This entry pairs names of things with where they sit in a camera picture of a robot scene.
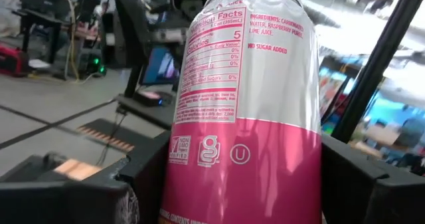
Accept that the pink silver sparkling water can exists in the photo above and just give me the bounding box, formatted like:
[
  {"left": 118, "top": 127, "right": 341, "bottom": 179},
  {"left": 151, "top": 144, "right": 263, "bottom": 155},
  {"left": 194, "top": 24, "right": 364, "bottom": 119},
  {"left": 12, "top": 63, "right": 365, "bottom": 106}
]
[{"left": 158, "top": 0, "right": 323, "bottom": 224}]

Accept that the lit computer monitor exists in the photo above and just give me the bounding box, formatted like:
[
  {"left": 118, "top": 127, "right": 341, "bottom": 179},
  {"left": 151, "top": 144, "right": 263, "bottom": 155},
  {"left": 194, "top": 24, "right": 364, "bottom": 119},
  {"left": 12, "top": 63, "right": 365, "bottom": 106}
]
[{"left": 141, "top": 46, "right": 180, "bottom": 87}]

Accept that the black computer with green lights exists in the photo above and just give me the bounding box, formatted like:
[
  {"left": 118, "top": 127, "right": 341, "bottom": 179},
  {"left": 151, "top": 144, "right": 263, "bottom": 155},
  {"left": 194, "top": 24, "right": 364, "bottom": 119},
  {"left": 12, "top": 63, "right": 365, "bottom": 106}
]
[{"left": 79, "top": 47, "right": 108, "bottom": 78}]

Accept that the black desk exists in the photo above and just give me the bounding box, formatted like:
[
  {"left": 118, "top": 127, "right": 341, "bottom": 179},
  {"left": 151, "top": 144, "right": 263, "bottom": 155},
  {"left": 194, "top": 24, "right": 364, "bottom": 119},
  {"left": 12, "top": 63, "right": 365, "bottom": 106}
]
[{"left": 11, "top": 0, "right": 72, "bottom": 65}]

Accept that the yellow cable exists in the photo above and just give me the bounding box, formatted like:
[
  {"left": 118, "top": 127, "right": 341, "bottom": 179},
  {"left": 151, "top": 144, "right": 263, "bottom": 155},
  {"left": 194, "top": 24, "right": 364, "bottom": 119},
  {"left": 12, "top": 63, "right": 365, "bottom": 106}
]
[{"left": 54, "top": 0, "right": 100, "bottom": 85}]

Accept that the white floor board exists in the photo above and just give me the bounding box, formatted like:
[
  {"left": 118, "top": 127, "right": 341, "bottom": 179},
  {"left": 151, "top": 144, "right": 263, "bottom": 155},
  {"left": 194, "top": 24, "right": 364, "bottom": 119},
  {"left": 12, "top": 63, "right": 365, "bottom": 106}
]
[{"left": 28, "top": 58, "right": 51, "bottom": 69}]

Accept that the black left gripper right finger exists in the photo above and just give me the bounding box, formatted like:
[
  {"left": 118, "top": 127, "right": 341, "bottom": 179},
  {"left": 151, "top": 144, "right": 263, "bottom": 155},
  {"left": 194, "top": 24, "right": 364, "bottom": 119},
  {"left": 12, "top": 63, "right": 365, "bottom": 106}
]
[{"left": 320, "top": 133, "right": 390, "bottom": 224}]

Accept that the black desk column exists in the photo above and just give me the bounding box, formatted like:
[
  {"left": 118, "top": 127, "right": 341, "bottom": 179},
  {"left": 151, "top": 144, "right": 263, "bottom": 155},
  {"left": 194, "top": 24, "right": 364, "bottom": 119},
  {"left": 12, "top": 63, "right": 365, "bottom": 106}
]
[{"left": 114, "top": 0, "right": 150, "bottom": 98}]

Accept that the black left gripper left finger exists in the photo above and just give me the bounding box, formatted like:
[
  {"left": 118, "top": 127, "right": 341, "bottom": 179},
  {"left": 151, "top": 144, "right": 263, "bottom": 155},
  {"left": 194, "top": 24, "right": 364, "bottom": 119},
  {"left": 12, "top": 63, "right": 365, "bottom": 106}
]
[{"left": 114, "top": 130, "right": 173, "bottom": 224}]

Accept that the black orange striped mat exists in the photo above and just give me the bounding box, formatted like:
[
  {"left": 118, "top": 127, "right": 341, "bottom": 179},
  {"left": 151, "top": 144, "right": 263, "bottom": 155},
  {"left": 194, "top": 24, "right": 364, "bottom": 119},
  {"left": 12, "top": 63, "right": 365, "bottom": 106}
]
[{"left": 75, "top": 118, "right": 152, "bottom": 154}]

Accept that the red black machine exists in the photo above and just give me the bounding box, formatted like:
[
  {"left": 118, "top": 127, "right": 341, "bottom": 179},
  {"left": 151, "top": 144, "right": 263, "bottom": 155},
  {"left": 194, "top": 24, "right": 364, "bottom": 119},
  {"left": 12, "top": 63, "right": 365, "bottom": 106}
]
[{"left": 0, "top": 44, "right": 30, "bottom": 78}]

